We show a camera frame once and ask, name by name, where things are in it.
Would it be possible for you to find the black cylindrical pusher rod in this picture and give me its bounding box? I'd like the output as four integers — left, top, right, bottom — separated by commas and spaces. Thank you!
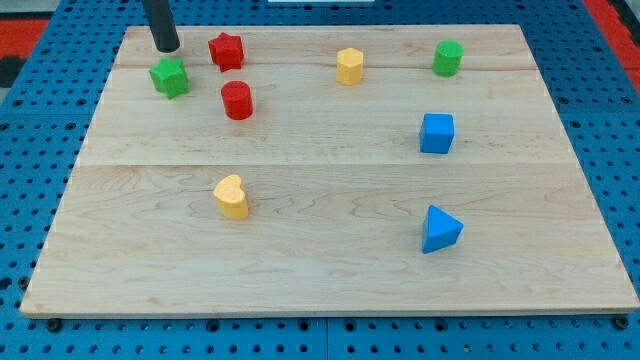
142, 0, 180, 53

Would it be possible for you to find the red star block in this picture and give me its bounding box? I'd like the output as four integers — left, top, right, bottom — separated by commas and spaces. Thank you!
208, 32, 244, 72

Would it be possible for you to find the green star block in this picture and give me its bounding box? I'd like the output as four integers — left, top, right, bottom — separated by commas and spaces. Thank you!
149, 58, 190, 99

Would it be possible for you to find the yellow hexagon block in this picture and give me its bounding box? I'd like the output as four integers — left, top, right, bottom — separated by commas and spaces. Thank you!
336, 48, 364, 86

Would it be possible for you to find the red cylinder block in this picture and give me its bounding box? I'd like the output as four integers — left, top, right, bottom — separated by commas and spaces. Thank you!
221, 81, 253, 120

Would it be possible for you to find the yellow heart block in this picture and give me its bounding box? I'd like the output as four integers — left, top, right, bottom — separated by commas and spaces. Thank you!
213, 174, 249, 220

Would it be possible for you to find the light wooden board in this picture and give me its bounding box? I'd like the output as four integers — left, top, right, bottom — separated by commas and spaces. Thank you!
21, 25, 639, 319

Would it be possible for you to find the green cylinder block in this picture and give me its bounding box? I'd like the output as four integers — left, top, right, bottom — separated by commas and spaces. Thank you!
432, 40, 464, 77

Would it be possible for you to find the blue cube block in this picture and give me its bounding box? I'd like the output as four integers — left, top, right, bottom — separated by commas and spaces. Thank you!
419, 113, 455, 154

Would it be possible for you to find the blue triangle block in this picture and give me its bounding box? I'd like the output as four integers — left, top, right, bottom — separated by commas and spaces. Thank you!
422, 205, 464, 254

